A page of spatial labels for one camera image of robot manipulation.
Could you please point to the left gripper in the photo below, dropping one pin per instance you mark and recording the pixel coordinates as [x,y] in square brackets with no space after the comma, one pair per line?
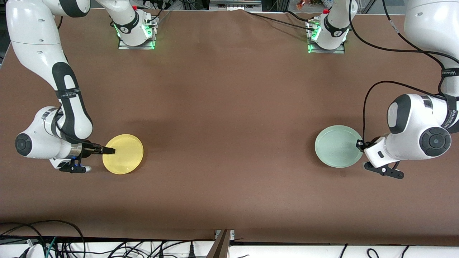
[373,140]

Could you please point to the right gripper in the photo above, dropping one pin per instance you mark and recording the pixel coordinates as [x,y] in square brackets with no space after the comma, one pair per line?
[88,148]

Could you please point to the yellow round plate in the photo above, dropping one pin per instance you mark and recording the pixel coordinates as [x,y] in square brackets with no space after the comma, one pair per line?
[125,157]

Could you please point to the pale green round plate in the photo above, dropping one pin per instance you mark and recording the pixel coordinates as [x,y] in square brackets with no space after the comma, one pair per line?
[337,147]

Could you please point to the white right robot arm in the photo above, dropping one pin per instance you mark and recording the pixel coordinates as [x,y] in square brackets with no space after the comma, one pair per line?
[36,43]

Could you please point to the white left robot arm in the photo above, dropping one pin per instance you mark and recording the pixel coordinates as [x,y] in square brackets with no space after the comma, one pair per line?
[412,136]

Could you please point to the black power plug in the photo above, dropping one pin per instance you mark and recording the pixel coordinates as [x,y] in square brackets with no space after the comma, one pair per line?
[192,252]

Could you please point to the brown table mat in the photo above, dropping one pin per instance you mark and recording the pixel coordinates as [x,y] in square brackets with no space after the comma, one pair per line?
[229,71]

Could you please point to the colourful small item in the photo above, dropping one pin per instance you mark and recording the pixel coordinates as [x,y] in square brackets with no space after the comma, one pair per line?
[303,4]

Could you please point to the grey metal box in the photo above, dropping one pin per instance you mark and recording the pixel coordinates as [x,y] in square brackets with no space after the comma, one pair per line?
[233,4]

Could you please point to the aluminium profile post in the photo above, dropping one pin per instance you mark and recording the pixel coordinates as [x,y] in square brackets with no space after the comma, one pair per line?
[220,247]

